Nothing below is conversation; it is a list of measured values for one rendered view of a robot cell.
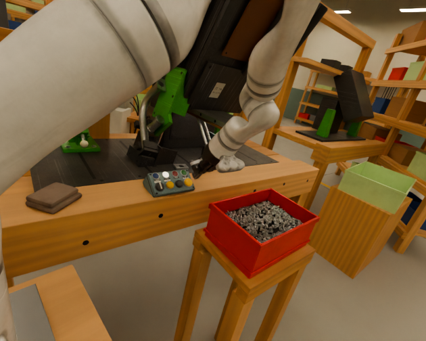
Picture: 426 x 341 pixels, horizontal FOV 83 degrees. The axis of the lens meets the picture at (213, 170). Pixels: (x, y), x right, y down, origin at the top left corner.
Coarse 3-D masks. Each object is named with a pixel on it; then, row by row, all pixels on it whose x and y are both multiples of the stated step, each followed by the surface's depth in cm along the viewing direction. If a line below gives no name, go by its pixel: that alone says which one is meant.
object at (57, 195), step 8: (56, 184) 64; (40, 192) 60; (48, 192) 60; (56, 192) 61; (64, 192) 62; (72, 192) 63; (32, 200) 57; (40, 200) 57; (48, 200) 57; (56, 200) 58; (64, 200) 61; (72, 200) 63; (40, 208) 57; (48, 208) 57; (56, 208) 58
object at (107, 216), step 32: (32, 192) 64; (96, 192) 70; (128, 192) 73; (192, 192) 82; (224, 192) 92; (288, 192) 125; (32, 224) 54; (64, 224) 59; (96, 224) 64; (128, 224) 71; (160, 224) 79; (192, 224) 88; (32, 256) 57; (64, 256) 63
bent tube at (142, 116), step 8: (160, 80) 92; (152, 88) 93; (160, 88) 91; (144, 96) 97; (152, 96) 96; (144, 104) 97; (144, 112) 98; (144, 120) 96; (144, 128) 95; (144, 136) 93
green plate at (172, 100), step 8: (168, 72) 93; (176, 72) 89; (184, 72) 86; (168, 80) 92; (176, 80) 88; (184, 80) 88; (168, 88) 91; (176, 88) 87; (184, 88) 90; (160, 96) 95; (168, 96) 91; (176, 96) 88; (160, 104) 94; (168, 104) 90; (176, 104) 91; (184, 104) 93; (160, 112) 93; (168, 112) 89; (176, 112) 92; (184, 112) 94
